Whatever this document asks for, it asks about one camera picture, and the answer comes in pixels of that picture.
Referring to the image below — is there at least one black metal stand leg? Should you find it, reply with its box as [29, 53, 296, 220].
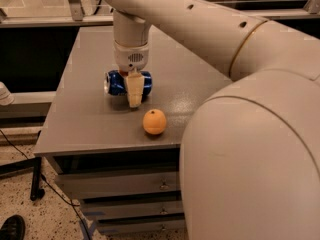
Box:
[0, 157, 45, 201]

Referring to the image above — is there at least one grey drawer cabinet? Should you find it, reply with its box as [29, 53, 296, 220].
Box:
[34, 26, 230, 226]

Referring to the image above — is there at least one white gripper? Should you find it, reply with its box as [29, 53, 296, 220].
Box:
[114, 42, 149, 108]

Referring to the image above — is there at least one top grey drawer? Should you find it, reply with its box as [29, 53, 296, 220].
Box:
[55, 169, 180, 199]

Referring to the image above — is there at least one bottom grey drawer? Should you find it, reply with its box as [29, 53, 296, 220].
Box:
[97, 217, 185, 235]

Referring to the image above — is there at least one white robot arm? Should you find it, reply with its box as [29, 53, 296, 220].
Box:
[105, 0, 320, 240]

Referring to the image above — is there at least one black shoe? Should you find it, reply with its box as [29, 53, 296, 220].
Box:
[0, 215, 26, 240]

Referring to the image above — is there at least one grey metal railing frame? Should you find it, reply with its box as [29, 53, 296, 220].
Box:
[0, 0, 319, 26]

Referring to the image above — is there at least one white object at left edge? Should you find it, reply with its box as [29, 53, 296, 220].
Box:
[0, 82, 14, 106]

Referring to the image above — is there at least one blue pepsi can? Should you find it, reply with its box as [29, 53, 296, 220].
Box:
[104, 70, 152, 96]

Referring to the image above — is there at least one middle grey drawer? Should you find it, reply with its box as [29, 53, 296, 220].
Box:
[81, 199, 183, 220]

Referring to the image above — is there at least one grey drawer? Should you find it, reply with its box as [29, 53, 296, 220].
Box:
[97, 217, 185, 235]
[55, 169, 180, 199]
[81, 199, 183, 220]

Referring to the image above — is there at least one orange fruit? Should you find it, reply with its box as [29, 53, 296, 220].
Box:
[142, 109, 167, 135]

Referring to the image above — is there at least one black floor cable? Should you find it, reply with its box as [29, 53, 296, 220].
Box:
[0, 129, 93, 240]

